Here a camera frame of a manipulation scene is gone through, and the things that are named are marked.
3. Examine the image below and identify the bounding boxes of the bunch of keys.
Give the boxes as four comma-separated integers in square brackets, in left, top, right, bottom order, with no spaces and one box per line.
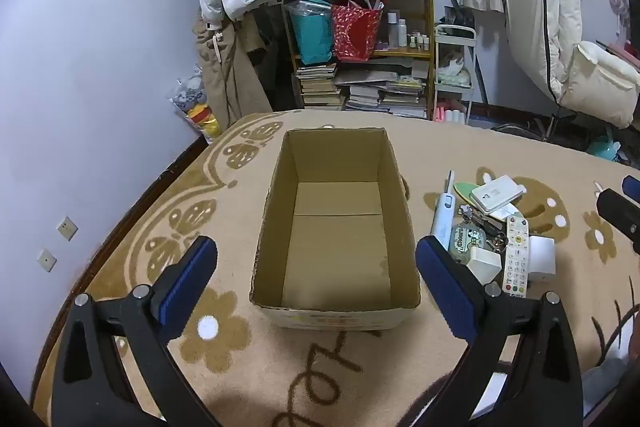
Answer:
[457,204,508,253]

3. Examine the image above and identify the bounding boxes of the light blue power bank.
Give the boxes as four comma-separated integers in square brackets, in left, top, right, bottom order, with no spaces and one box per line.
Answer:
[431,169,458,253]

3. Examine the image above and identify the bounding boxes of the teal toy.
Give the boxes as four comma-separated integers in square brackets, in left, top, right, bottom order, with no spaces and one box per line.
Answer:
[585,132,626,162]

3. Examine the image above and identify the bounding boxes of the khaki coat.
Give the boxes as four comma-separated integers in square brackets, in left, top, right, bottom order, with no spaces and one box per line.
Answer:
[192,19,273,130]

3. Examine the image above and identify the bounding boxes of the red gift bag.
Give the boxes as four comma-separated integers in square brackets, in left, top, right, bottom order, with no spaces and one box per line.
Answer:
[331,0,387,62]

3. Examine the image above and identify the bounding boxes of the white remote control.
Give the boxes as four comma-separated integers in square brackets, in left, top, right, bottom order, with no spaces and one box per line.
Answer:
[500,214,531,299]

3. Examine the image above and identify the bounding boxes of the white trolley cart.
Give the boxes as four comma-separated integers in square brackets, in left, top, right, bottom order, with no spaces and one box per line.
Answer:
[432,24,478,125]

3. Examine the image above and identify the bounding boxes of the cardboard box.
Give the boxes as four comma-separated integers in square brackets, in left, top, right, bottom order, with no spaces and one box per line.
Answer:
[249,127,422,333]

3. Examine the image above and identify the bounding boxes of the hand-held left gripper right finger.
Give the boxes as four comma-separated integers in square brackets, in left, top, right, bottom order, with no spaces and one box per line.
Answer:
[415,234,586,427]

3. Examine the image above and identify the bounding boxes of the beige patterned blanket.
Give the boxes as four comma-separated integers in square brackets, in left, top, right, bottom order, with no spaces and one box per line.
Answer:
[32,109,640,427]

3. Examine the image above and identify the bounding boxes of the narrow stack of books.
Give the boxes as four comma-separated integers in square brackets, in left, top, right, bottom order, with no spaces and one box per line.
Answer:
[295,63,346,108]

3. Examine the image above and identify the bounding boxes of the flat cardboard sheets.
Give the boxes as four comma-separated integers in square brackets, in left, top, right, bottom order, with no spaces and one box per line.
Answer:
[334,59,431,85]

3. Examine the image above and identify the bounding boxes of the round printed tin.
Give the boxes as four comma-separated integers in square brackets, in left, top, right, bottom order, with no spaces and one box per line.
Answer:
[449,226,488,264]

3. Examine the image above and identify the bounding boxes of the clear bag of toys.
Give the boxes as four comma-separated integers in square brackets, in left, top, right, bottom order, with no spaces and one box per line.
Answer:
[167,64,223,142]

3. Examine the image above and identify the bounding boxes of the white square charger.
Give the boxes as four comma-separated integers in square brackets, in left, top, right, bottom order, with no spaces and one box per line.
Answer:
[466,247,502,285]

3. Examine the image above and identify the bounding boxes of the pack of wipes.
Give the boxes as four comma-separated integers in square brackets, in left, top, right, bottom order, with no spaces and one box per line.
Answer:
[436,68,473,88]

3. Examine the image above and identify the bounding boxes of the wide stack of books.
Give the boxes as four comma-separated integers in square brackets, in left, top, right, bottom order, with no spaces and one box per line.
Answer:
[345,79,428,118]

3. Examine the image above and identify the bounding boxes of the teal bag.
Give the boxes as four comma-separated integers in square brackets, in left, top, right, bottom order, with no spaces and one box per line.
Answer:
[285,0,335,65]

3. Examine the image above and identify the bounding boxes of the person's grey clothing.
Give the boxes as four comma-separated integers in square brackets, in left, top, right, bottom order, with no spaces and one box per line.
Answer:
[582,354,640,423]

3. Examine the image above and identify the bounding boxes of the white power adapter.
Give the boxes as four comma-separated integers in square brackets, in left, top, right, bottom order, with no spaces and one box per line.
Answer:
[525,236,557,283]

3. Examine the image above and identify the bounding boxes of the white padded lounge chair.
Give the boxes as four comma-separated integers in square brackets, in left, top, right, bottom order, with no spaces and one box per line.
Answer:
[496,0,640,142]

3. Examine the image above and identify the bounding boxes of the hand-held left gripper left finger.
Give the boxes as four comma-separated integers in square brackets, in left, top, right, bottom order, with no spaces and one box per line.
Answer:
[50,234,223,427]

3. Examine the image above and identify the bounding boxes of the white electronic device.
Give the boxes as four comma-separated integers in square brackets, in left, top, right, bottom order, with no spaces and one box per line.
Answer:
[470,175,527,214]

